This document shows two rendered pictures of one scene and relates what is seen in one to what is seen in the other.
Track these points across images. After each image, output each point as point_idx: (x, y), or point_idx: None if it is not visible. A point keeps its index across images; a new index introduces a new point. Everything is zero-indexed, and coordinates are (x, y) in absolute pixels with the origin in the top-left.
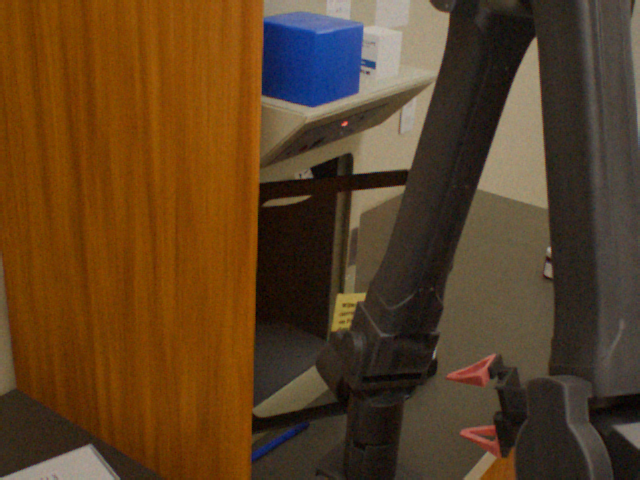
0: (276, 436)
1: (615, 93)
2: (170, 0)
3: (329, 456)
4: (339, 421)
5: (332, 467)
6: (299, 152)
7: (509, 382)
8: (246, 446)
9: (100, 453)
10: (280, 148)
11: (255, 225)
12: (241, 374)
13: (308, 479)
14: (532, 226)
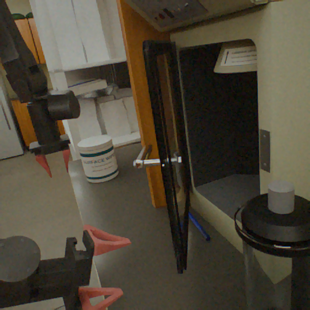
0: (204, 226)
1: None
2: None
3: (66, 136)
4: (205, 257)
5: (61, 136)
6: (170, 21)
7: (69, 249)
8: (148, 171)
9: None
10: (139, 12)
11: (128, 52)
12: (139, 130)
13: (160, 229)
14: None
